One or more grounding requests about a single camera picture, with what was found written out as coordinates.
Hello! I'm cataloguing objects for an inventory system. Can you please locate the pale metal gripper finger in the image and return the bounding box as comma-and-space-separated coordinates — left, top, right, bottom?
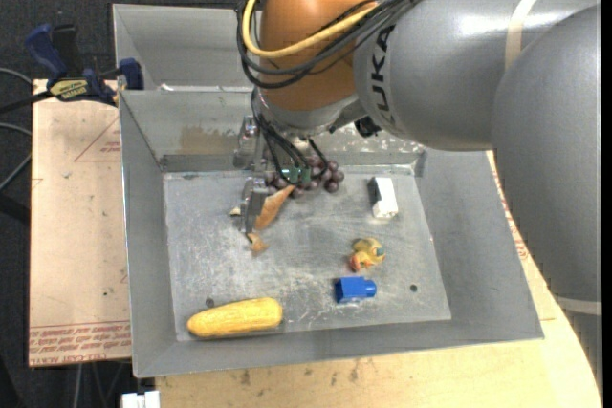
240, 178, 255, 226
251, 185, 271, 235

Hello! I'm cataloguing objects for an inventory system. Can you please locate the orange-tan pointed toy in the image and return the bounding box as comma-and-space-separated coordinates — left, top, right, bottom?
229, 184, 296, 253

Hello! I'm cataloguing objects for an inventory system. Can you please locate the purple toy grape bunch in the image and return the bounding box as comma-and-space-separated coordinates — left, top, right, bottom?
264, 154, 346, 200

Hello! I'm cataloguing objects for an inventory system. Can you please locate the grey metal bin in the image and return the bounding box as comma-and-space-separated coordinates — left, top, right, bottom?
112, 3, 545, 378

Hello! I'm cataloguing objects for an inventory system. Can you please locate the yellow toy corn cob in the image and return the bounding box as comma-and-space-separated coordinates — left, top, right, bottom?
186, 297, 284, 339

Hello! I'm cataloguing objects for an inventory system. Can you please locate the yellow toy duck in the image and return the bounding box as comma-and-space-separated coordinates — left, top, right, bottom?
347, 237, 386, 273

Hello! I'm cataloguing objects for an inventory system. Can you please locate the blue block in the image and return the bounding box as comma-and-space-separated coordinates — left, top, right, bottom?
333, 276, 378, 305

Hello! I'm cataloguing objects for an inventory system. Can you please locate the white block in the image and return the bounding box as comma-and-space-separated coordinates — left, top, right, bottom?
367, 176, 400, 220

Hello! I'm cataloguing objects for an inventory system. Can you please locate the black cylinder on white bracket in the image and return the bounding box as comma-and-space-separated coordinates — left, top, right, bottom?
353, 116, 384, 140

